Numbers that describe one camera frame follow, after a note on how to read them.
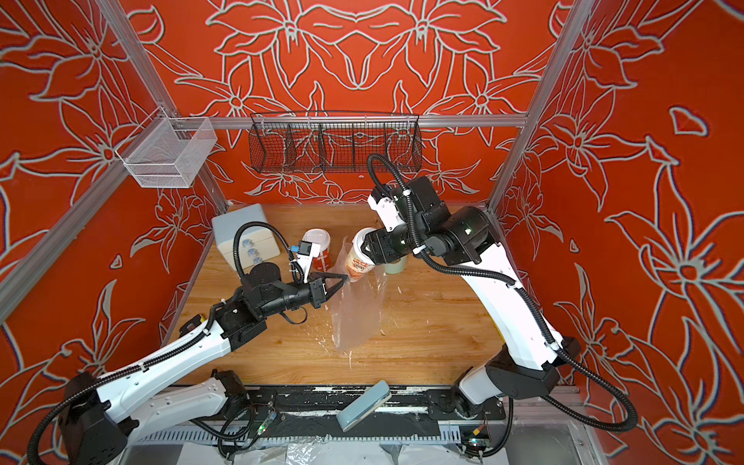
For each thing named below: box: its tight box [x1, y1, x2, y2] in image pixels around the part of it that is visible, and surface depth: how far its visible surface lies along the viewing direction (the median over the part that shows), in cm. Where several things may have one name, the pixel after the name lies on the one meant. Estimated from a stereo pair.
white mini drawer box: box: [212, 203, 281, 272], surface depth 95 cm
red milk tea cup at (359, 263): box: [346, 226, 378, 283], surface depth 65 cm
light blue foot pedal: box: [336, 379, 392, 434], surface depth 71 cm
